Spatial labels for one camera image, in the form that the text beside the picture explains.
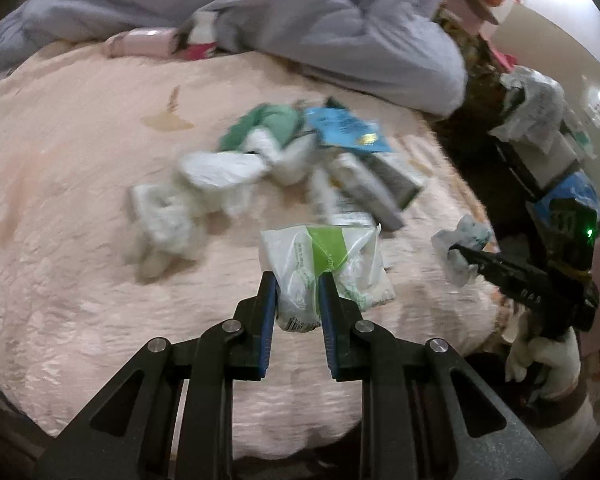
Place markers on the white wall switch panel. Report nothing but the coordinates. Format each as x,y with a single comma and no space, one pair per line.
599,107

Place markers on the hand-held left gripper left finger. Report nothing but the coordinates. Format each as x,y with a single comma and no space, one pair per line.
270,325

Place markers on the grey white tissue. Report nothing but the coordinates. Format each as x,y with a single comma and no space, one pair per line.
462,232

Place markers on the grey white carton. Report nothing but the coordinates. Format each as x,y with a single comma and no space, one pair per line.
365,195

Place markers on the red white packet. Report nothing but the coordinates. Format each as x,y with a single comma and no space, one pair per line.
202,35

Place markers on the grey white storage box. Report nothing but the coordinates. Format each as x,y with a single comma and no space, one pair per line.
560,157

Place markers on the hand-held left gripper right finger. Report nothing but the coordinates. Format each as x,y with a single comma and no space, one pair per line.
328,325

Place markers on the blue printed box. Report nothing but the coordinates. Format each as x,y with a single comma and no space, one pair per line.
555,195

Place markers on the person's right hand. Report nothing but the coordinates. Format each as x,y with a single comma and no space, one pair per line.
550,360

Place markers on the white printed wrapper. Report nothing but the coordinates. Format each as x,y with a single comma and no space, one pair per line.
332,205

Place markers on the teal white packet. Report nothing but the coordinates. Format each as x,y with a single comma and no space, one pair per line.
582,145

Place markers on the blue snack packet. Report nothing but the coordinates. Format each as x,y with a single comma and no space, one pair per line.
347,127

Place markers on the green cloth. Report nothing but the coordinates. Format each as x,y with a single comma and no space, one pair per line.
260,122

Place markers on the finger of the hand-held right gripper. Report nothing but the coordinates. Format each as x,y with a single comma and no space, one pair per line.
505,272

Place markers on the white green plastic packet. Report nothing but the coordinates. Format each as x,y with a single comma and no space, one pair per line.
300,260

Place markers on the white plastic bag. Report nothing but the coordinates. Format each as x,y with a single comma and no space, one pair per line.
532,105

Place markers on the grey quilt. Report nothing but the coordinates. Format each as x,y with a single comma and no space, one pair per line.
305,10

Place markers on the pink pouch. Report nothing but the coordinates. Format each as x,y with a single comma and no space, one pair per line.
140,42

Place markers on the patterned dark cloth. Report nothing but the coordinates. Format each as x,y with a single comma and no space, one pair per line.
472,60

